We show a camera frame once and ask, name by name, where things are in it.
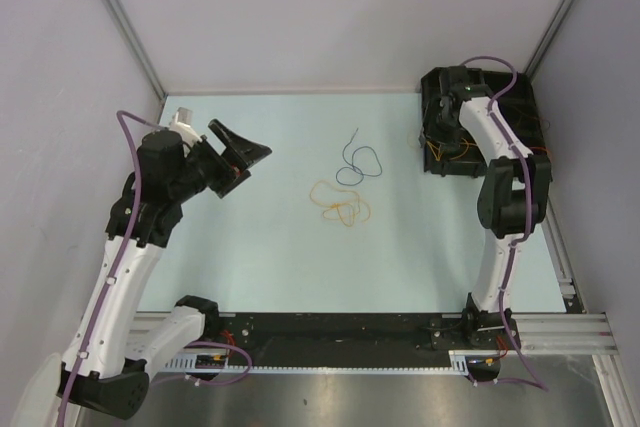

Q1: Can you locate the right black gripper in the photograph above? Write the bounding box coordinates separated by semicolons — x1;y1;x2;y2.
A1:
419;100;463;153

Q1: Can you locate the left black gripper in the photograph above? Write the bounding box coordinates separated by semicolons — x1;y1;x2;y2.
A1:
169;119;270;202

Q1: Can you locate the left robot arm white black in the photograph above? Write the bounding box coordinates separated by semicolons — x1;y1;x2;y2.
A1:
57;117;272;420

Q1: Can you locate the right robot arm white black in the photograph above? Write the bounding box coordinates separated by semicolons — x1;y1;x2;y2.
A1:
421;65;552;349

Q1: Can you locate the black compartment tray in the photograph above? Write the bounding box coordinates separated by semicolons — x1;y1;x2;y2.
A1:
420;67;550;178

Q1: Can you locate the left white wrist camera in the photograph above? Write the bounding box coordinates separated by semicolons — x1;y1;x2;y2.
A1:
168;107;203;146

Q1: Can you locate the dark blue wire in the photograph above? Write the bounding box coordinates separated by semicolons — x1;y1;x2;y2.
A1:
335;127;384;186

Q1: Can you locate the yellow-orange wire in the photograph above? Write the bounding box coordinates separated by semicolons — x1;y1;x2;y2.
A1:
308;179;374;228

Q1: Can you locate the white slotted cable duct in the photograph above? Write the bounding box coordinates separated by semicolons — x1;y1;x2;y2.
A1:
160;352;468;376

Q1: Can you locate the aluminium frame rail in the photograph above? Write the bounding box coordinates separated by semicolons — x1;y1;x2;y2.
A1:
119;314;615;354

